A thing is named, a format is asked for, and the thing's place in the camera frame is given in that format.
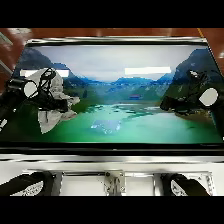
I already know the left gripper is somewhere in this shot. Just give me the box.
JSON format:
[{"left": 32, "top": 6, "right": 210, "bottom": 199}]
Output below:
[{"left": 41, "top": 93, "right": 70, "bottom": 114}]

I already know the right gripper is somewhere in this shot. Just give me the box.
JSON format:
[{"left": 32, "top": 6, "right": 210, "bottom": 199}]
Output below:
[{"left": 159, "top": 95, "right": 190, "bottom": 116}]

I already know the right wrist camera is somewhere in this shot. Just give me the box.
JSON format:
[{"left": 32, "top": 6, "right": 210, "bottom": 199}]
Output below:
[{"left": 187, "top": 69, "right": 208, "bottom": 91}]

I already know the silver frame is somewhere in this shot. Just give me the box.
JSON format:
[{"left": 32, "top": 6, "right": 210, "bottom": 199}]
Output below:
[{"left": 0, "top": 35, "right": 224, "bottom": 197}]

